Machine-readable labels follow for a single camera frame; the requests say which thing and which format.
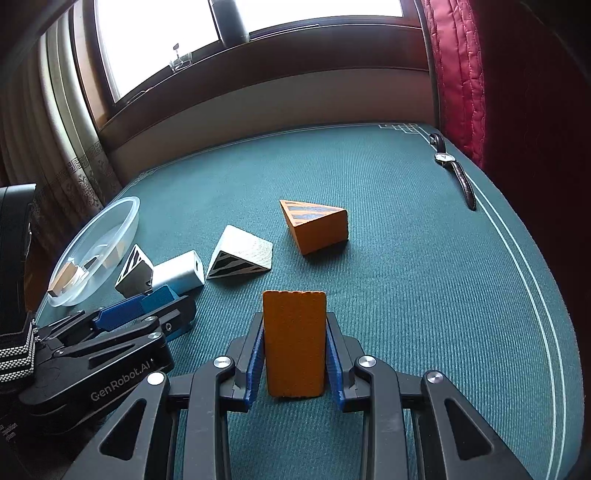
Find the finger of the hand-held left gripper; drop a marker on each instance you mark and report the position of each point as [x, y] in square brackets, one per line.
[178, 316]
[115, 314]

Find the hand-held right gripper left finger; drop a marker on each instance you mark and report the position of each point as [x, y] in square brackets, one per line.
[253, 364]

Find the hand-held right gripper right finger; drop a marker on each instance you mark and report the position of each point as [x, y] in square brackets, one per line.
[333, 364]

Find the blue triangular block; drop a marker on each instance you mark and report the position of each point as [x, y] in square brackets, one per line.
[159, 297]

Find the white charger plug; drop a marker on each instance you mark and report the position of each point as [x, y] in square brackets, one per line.
[178, 277]

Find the white striped triangular block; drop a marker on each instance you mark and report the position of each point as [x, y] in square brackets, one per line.
[240, 256]
[134, 274]

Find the orange striped triangular block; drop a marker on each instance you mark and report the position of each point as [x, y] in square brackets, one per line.
[318, 226]
[295, 341]

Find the rectangular wooden block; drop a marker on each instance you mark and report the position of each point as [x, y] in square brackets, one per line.
[64, 279]

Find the clear plastic bowl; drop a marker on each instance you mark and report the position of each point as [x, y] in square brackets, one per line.
[99, 230]

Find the beige patterned curtain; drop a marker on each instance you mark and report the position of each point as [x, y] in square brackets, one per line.
[55, 138]

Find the clear glass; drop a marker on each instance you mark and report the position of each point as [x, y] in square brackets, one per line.
[180, 60]

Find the dark bottle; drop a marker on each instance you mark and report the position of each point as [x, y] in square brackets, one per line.
[231, 21]

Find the red quilted curtain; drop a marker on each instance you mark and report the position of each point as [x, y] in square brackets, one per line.
[466, 69]

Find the wooden window frame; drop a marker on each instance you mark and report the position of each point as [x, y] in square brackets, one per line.
[323, 50]

